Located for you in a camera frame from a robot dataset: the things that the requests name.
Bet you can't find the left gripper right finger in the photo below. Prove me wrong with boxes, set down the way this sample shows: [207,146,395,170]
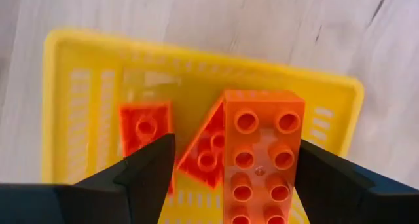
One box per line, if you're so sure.
[293,138,419,224]

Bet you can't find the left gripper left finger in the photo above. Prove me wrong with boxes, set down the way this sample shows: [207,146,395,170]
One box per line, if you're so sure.
[0,132,177,224]

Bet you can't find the orange studded toy brick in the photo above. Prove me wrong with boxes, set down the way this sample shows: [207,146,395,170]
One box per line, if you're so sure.
[222,89,307,224]
[175,98,227,189]
[118,101,174,195]

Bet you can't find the yellow plastic basket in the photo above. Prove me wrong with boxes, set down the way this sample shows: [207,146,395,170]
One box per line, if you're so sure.
[41,27,366,224]

